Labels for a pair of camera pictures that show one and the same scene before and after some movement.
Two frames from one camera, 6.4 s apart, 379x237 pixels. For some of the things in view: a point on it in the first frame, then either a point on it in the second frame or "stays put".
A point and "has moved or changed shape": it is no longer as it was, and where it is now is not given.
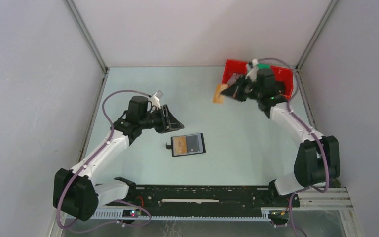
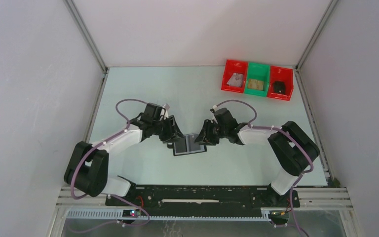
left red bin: (232, 66) stays put
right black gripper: (236, 90) → (206, 137)
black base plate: (204, 197) stays put
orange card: (217, 98) has moved or changed shape
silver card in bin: (233, 79) stays put
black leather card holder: (187, 144) stays put
